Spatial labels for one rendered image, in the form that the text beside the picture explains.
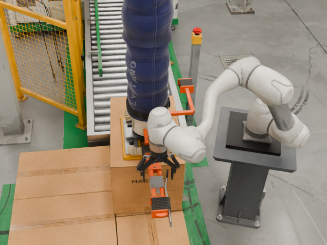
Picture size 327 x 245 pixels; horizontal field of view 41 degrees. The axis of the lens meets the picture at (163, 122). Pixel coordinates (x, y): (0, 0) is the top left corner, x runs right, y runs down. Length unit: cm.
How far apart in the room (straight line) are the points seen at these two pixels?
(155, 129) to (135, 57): 42
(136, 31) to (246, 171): 136
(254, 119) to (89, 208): 112
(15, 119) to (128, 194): 167
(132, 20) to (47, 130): 223
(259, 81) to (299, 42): 341
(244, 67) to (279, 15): 388
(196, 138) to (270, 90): 47
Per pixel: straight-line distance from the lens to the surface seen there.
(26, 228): 266
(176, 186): 246
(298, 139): 258
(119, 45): 402
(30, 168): 295
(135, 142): 241
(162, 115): 178
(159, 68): 208
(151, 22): 193
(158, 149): 190
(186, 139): 174
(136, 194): 249
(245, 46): 517
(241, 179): 299
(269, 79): 205
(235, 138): 278
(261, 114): 265
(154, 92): 215
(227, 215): 330
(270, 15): 592
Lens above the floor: 266
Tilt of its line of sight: 42 degrees down
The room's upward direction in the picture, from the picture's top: 2 degrees clockwise
